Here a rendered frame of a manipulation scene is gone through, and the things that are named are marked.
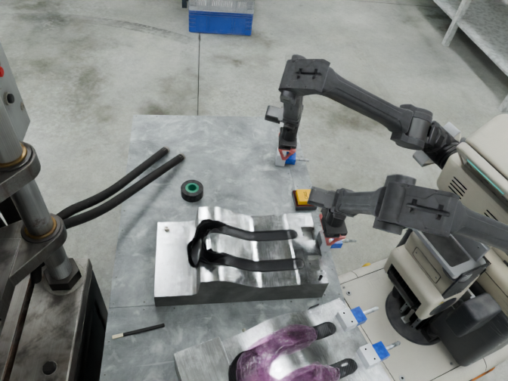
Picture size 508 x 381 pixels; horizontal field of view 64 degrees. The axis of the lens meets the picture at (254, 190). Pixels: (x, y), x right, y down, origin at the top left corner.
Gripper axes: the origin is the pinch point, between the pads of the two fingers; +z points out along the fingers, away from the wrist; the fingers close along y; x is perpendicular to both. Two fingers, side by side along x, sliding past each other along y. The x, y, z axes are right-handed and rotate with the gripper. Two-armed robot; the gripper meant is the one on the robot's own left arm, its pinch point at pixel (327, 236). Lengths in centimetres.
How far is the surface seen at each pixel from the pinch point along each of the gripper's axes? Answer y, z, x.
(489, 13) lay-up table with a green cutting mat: -328, 57, 263
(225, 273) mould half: 17.5, -8.2, -35.0
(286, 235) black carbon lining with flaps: 1.6, -3.5, -14.8
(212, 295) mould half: 20.0, -0.6, -38.4
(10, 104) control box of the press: -19, -36, -92
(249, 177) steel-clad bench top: -31.6, 4.1, -23.3
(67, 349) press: 31, 6, -77
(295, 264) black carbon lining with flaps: 12.6, -3.7, -13.4
